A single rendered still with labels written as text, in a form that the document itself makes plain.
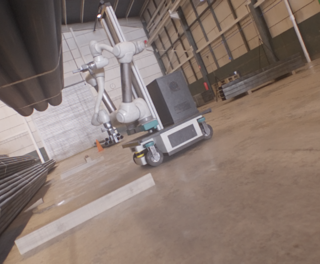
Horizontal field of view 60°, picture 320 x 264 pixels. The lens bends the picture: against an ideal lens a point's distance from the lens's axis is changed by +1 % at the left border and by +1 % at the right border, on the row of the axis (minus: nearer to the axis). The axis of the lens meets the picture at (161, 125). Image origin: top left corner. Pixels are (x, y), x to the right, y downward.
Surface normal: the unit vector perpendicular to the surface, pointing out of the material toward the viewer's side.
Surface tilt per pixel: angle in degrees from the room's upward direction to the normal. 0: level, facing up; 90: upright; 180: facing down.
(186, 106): 90
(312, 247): 0
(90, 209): 90
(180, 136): 90
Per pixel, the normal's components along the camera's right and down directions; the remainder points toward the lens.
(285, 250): -0.39, -0.92
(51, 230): 0.30, -0.08
